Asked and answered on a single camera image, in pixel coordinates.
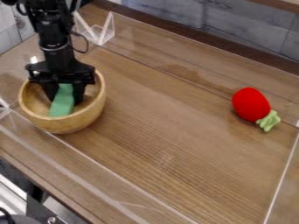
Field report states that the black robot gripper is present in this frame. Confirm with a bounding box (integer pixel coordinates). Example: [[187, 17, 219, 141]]
[[25, 46, 95, 104]]

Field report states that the green foam stick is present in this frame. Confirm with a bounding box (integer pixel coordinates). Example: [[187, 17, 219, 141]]
[[49, 84, 75, 117]]

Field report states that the brown wooden bowl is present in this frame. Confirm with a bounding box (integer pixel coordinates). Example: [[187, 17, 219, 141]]
[[19, 71, 107, 134]]

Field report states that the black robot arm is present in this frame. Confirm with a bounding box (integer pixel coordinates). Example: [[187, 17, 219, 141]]
[[0, 0, 96, 104]]

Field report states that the red plush strawberry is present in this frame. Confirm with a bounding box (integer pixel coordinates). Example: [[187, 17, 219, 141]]
[[231, 87, 280, 132]]

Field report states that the black cable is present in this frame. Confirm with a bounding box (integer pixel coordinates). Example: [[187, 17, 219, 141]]
[[69, 30, 91, 54]]

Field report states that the clear acrylic corner bracket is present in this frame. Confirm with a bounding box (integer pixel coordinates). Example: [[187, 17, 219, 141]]
[[73, 11, 115, 46]]

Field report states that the clear acrylic tray wall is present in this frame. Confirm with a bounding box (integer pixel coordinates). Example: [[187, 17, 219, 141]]
[[0, 99, 196, 224]]

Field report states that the black metal table bracket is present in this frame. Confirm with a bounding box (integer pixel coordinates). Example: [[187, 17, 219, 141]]
[[25, 195, 67, 224]]

